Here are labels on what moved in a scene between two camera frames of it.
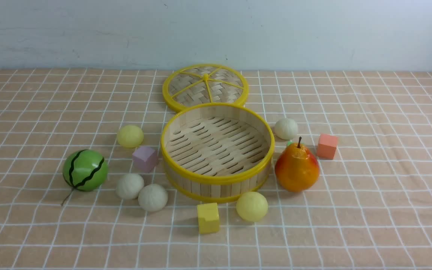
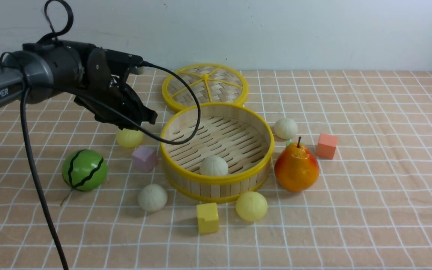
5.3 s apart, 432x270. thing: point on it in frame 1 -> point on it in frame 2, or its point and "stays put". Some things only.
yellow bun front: [252, 206] stays put
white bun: [153, 197] stays put
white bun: [285, 128] stays put
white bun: [129, 185] -> [214, 165]
